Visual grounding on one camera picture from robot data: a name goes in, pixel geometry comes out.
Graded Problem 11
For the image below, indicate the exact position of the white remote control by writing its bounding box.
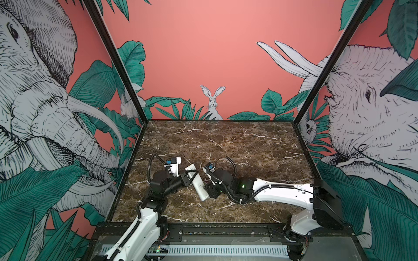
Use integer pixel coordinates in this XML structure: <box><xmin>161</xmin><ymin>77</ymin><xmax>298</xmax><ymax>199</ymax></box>
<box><xmin>185</xmin><ymin>164</ymin><xmax>209</xmax><ymax>201</ymax></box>

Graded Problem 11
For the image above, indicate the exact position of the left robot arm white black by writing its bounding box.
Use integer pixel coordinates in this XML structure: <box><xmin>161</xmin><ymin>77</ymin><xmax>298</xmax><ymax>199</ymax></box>
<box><xmin>93</xmin><ymin>164</ymin><xmax>199</xmax><ymax>261</ymax></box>

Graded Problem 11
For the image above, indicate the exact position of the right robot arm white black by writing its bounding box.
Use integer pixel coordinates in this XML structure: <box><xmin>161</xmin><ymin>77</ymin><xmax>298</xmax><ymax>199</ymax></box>
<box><xmin>203</xmin><ymin>164</ymin><xmax>345</xmax><ymax>236</ymax></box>

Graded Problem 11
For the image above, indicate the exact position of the small circuit board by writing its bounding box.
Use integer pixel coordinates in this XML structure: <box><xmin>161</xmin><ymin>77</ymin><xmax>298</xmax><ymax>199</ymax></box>
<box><xmin>148</xmin><ymin>245</ymin><xmax>169</xmax><ymax>256</ymax></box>

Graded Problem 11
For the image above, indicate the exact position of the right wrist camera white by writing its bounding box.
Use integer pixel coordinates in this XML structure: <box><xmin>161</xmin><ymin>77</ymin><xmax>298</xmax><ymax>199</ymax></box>
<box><xmin>203</xmin><ymin>163</ymin><xmax>218</xmax><ymax>185</ymax></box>

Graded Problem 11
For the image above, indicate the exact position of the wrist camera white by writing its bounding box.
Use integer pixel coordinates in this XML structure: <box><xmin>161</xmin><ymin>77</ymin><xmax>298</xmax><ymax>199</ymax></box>
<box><xmin>164</xmin><ymin>157</ymin><xmax>181</xmax><ymax>177</ymax></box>
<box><xmin>203</xmin><ymin>163</ymin><xmax>218</xmax><ymax>185</ymax></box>

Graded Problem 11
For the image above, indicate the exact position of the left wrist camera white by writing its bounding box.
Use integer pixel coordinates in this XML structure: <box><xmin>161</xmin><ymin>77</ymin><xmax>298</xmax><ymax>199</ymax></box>
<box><xmin>164</xmin><ymin>157</ymin><xmax>181</xmax><ymax>177</ymax></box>

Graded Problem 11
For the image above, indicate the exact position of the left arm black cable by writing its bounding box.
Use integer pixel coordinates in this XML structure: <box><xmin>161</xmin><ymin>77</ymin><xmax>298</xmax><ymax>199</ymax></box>
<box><xmin>146</xmin><ymin>153</ymin><xmax>167</xmax><ymax>182</ymax></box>

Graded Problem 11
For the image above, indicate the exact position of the black mounting rail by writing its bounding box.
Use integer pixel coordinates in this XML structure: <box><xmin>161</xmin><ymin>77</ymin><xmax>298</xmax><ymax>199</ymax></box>
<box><xmin>164</xmin><ymin>223</ymin><xmax>314</xmax><ymax>244</ymax></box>

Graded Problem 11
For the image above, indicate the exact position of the white slotted cable duct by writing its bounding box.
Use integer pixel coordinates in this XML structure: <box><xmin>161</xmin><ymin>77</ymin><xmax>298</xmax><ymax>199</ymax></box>
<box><xmin>165</xmin><ymin>245</ymin><xmax>289</xmax><ymax>258</ymax></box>

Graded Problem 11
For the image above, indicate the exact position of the left black frame post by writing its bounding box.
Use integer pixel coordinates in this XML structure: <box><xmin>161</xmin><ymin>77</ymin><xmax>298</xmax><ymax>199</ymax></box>
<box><xmin>83</xmin><ymin>0</ymin><xmax>148</xmax><ymax>124</ymax></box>

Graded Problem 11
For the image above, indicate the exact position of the black frame post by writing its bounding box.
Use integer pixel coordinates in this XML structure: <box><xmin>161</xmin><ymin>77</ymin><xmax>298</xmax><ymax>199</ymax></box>
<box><xmin>83</xmin><ymin>0</ymin><xmax>148</xmax><ymax>124</ymax></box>
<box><xmin>293</xmin><ymin>0</ymin><xmax>373</xmax><ymax>126</ymax></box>

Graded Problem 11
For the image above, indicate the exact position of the right black frame post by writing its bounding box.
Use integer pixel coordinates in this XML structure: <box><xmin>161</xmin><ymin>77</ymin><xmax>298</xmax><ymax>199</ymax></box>
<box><xmin>293</xmin><ymin>0</ymin><xmax>373</xmax><ymax>126</ymax></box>

